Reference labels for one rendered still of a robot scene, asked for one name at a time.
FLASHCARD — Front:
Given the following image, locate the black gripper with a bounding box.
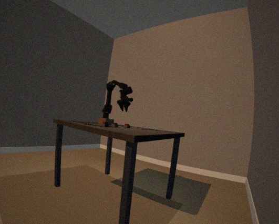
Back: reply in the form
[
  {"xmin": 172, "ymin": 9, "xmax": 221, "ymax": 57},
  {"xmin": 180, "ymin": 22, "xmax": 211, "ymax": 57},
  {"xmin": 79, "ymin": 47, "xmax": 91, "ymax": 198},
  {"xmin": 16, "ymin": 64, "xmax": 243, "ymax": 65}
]
[{"xmin": 117, "ymin": 95, "xmax": 130, "ymax": 112}]

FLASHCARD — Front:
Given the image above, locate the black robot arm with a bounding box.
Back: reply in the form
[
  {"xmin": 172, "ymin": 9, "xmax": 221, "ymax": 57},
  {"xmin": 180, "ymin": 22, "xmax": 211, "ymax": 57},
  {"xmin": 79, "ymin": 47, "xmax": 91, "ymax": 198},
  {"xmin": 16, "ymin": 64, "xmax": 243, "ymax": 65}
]
[{"xmin": 102, "ymin": 80, "xmax": 133, "ymax": 119}]

